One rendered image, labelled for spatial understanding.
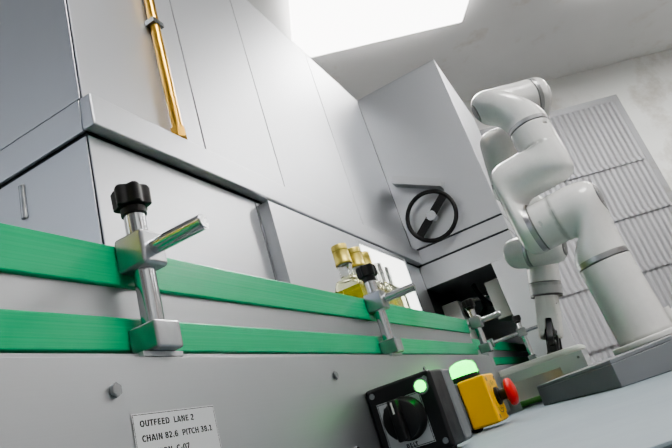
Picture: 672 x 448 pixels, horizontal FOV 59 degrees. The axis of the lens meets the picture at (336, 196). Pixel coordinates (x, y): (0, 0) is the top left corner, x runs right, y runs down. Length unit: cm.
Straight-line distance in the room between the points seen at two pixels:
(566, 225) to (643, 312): 20
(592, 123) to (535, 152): 455
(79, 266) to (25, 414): 12
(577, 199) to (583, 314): 388
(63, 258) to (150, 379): 10
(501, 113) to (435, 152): 119
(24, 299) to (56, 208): 61
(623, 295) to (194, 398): 86
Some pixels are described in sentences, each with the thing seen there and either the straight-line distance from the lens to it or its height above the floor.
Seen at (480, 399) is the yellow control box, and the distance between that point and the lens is 95.
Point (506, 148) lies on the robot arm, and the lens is 141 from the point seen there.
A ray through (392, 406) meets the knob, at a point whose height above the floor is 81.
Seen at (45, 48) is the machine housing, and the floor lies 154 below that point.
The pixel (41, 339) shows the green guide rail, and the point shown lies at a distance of 40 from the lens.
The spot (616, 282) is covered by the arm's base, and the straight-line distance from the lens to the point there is 116.
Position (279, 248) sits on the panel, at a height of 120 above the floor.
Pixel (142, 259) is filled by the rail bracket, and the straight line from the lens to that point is 44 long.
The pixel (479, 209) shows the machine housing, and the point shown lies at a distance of 234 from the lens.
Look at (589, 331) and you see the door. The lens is 502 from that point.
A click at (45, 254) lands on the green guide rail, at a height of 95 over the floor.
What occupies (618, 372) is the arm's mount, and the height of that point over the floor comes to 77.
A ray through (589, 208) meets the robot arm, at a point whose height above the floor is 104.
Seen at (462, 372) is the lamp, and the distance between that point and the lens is 97.
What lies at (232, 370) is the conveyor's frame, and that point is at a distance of 49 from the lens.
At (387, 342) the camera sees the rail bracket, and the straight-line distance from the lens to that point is 83.
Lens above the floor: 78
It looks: 22 degrees up
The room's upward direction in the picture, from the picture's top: 18 degrees counter-clockwise
